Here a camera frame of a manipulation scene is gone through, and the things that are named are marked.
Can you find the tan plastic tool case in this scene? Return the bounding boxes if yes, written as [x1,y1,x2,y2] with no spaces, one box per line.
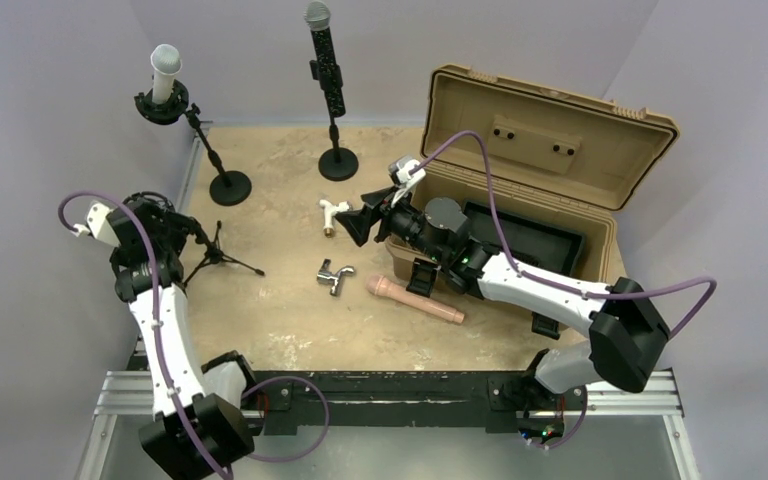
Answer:
[411,64,680,283]

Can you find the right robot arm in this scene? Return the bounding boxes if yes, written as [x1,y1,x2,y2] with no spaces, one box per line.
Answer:
[335,187,670,407]

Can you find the black tray in case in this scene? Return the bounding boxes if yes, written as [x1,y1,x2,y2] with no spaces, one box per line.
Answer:
[463,201,586,276]

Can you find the chrome metal faucet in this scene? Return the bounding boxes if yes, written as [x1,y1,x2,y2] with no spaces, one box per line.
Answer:
[316,258,356,297]

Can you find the black round-base stand centre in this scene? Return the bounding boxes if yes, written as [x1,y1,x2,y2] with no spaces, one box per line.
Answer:
[309,60,359,182]

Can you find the black round-base stand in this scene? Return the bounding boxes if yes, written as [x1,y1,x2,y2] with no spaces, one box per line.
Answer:
[309,60,359,182]
[134,80,252,207]

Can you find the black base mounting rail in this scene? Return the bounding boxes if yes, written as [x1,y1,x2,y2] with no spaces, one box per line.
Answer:
[241,370,584,439]

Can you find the black tripod microphone stand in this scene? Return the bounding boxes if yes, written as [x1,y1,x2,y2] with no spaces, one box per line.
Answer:
[125,192,267,289]

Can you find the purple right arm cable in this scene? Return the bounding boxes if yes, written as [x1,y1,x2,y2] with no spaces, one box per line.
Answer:
[410,129,719,340]

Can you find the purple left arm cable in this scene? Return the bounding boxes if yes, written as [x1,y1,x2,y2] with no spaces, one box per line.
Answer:
[57,191,235,480]

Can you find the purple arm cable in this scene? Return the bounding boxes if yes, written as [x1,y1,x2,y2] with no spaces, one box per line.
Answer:
[57,191,235,480]
[410,129,719,340]

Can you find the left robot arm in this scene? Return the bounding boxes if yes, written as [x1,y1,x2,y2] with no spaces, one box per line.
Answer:
[104,195,258,479]

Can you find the white plastic faucet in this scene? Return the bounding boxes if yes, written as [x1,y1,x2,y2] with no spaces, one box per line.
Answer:
[318,199,352,238]

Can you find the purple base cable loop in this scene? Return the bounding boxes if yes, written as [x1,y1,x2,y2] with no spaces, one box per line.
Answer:
[241,376,331,464]

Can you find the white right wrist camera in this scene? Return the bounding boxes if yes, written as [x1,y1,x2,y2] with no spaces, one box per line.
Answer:
[388,155,426,205]

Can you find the white silver microphone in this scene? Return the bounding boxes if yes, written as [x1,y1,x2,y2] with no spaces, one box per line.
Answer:
[150,44,182,104]

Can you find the pink rose-gold microphone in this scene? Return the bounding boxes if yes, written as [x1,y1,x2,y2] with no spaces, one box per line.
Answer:
[365,274,465,325]

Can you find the black speckled microphone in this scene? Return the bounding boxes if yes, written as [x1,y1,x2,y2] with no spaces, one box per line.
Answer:
[304,1,346,118]

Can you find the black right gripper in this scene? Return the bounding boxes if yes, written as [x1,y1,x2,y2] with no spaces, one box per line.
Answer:
[337,183,447,264]

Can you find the black round-base stand left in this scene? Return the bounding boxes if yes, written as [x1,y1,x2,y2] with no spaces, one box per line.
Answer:
[134,80,252,207]

